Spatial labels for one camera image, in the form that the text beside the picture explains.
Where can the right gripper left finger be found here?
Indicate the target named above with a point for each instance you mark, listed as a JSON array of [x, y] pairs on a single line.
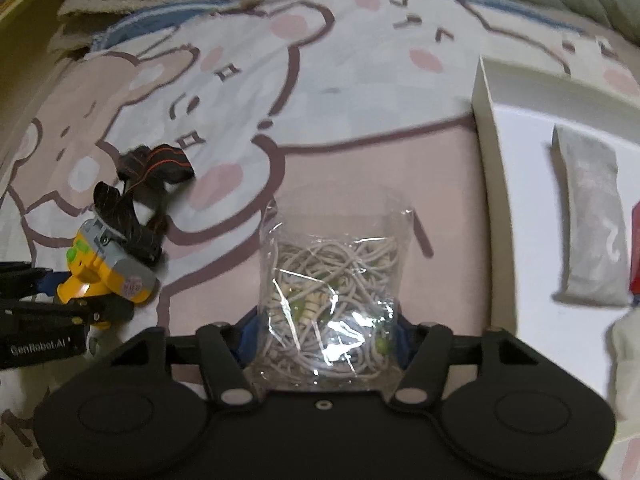
[[248, 327]]

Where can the yellow headlamp with strap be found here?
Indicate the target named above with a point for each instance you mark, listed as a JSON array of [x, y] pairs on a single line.
[[115, 254]]

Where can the white crumpled plastic item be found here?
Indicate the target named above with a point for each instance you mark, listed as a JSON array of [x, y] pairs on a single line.
[[625, 344]]

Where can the bag of rubber bands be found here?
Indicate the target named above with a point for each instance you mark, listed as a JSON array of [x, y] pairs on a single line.
[[330, 273]]

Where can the red blue card box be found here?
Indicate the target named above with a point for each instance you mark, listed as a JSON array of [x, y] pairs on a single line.
[[634, 283]]

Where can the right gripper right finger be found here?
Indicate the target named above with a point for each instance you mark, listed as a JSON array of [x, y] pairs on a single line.
[[405, 340]]

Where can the white cardboard box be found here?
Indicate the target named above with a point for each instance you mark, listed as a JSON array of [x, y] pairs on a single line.
[[517, 110]]

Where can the grey cloth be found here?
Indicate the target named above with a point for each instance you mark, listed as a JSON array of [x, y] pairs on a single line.
[[596, 259]]

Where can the cartoon print bed sheet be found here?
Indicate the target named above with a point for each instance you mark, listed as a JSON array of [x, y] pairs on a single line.
[[264, 97]]

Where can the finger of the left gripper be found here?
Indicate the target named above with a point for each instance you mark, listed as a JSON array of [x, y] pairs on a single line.
[[103, 311], [46, 281]]

